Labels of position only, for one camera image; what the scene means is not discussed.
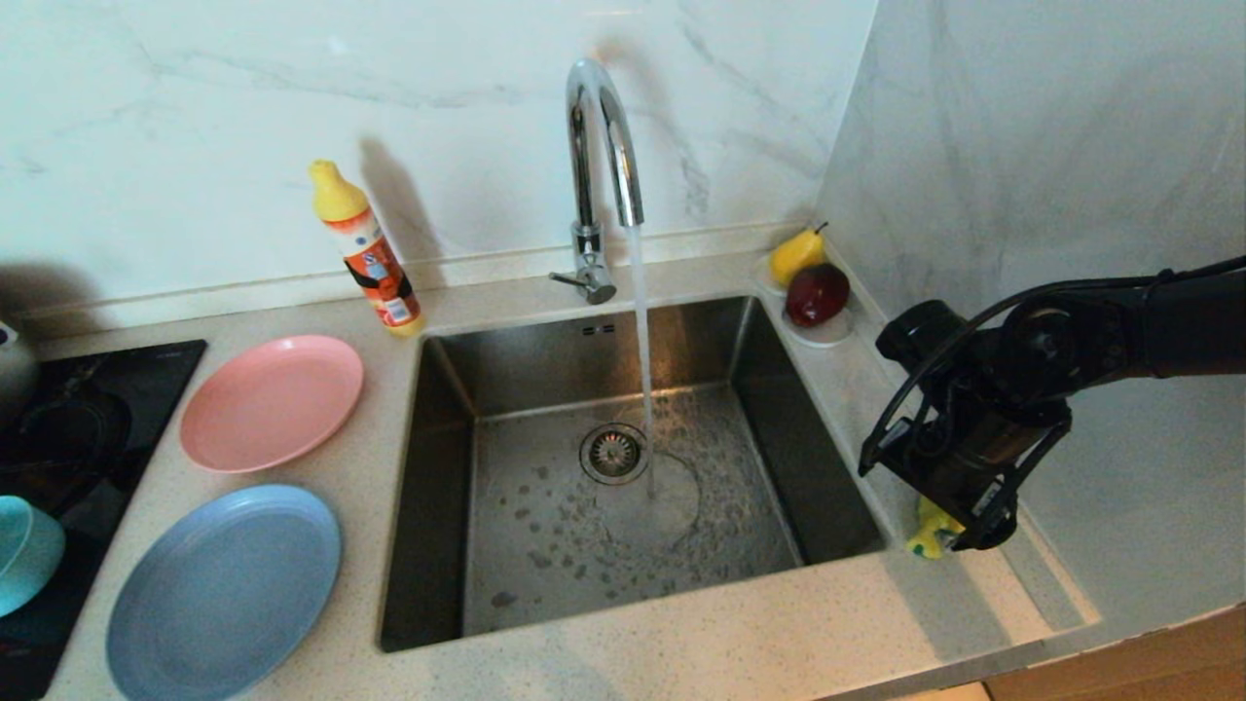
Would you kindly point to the small white dish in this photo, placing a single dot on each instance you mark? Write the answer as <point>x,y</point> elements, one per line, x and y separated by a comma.
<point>827,337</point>

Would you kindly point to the blue plate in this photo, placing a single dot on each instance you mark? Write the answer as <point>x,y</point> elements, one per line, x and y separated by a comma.
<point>224,599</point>

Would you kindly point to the stainless steel sink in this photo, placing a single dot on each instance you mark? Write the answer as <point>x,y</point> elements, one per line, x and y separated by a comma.
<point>545,565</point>

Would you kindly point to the chrome gooseneck faucet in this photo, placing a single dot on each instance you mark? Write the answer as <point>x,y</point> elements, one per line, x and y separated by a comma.
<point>590,243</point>

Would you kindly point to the pink plate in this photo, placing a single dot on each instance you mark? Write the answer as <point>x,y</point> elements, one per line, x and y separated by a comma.
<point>271,404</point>

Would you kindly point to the wooden cabinet panel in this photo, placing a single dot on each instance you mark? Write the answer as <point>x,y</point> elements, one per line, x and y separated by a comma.
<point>1119,672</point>

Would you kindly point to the orange dish soap bottle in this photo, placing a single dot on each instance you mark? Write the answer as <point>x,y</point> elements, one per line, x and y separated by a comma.
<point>375,258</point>

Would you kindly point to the metal sink drain strainer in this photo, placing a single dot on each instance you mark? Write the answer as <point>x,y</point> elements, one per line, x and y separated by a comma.
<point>615,454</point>

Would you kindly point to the black glass cooktop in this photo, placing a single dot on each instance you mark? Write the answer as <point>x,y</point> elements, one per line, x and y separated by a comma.
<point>127,389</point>

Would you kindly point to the dark red apple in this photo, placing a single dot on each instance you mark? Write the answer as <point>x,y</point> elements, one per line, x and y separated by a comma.
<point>818,295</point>

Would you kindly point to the yellow sponge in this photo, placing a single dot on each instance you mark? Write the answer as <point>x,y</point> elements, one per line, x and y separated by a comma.
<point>930,535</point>

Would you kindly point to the teal cup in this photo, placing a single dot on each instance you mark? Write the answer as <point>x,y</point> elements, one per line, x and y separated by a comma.
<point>27,555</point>

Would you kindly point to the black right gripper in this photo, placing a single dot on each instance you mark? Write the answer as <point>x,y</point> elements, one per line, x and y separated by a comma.
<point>973,448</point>

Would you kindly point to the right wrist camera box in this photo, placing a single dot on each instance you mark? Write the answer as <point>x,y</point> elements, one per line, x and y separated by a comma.
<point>888,453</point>

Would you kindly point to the yellow pear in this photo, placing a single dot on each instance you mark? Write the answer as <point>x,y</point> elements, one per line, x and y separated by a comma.
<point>796,256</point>

